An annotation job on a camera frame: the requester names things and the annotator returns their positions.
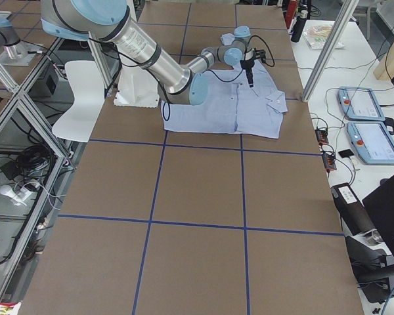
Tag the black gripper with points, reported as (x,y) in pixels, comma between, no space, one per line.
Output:
(247,64)

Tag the light blue striped shirt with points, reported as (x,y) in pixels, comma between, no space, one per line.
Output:
(232,106)

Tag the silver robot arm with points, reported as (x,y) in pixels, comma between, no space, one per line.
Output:
(110,21)

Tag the black water bottle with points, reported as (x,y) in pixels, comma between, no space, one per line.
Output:
(299,26)

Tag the orange terminal block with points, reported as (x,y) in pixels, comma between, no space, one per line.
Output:
(322,136)

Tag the upper blue teach pendant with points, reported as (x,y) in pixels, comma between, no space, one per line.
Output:
(359,104)

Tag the blue teach pendant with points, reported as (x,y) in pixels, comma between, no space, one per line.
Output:
(372,142)
(359,104)

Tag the lower blue teach pendant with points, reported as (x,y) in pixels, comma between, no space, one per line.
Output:
(372,142)

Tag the white plastic chair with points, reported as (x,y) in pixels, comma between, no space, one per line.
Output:
(78,121)

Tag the black cylinder with label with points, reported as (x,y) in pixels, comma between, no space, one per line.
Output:
(354,214)

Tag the black monitor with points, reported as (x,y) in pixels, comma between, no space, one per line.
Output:
(379,205)

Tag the white power strip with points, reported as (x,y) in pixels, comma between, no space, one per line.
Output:
(19,198)

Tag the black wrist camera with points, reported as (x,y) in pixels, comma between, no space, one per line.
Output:
(260,54)

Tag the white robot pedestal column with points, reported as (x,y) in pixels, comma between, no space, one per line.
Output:
(136,88)

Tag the grey aluminium frame post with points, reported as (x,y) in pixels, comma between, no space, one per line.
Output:
(338,28)

